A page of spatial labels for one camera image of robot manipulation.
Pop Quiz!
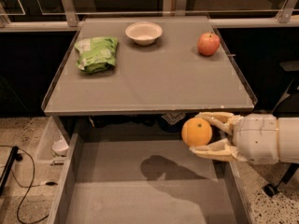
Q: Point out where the metal railing with glass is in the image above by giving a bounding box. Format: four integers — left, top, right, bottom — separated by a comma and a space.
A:
0, 0, 299, 31

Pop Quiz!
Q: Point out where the black bar on floor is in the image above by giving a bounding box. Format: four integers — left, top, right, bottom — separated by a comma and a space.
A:
0, 146, 19, 196

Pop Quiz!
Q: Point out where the white paper bowl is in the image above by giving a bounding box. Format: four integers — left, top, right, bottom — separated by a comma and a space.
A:
125, 21, 163, 46

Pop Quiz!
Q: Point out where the black cable on floor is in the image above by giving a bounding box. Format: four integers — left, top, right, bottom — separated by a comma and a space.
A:
0, 145, 59, 224

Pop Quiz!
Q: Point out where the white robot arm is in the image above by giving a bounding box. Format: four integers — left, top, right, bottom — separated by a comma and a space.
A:
190, 112, 299, 164

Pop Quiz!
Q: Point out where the red apple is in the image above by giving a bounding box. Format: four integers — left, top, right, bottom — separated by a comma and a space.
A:
197, 32, 220, 56

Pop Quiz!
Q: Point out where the orange fruit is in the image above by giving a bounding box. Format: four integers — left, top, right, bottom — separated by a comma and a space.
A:
181, 118, 212, 147

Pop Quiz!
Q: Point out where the grey cabinet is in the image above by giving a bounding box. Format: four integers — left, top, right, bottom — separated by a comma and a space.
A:
42, 17, 257, 119

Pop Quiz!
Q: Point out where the grey open top drawer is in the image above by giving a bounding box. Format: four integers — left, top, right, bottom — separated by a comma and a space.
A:
46, 130, 257, 224

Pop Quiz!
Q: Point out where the green snack bag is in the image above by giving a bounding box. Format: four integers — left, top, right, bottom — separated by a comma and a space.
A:
75, 36, 118, 74

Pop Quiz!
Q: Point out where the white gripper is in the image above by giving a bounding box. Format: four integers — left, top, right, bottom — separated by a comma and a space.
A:
190, 112, 278, 164

